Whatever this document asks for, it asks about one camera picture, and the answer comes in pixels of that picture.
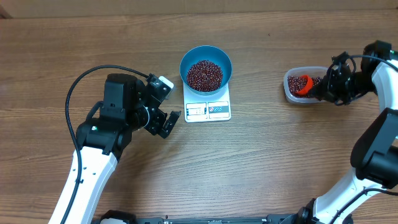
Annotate orange measuring scoop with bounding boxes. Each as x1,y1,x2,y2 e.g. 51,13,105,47
295,75,313,96

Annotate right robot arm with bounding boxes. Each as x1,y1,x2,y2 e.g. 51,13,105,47
283,40,397,224

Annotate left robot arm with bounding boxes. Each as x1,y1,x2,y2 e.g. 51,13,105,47
50,73,180,223

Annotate white digital kitchen scale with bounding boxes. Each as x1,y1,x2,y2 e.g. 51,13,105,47
183,84,232,123

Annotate red beans in bowl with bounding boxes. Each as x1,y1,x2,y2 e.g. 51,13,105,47
187,60,223,92

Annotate blue bowl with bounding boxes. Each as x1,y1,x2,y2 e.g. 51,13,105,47
180,45,233,95

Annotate clear plastic container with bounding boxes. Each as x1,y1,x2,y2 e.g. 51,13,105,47
283,66,328,104

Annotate red beans in container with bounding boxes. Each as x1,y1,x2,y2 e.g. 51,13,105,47
287,76,322,98

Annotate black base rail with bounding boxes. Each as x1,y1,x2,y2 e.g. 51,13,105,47
91,210,299,224

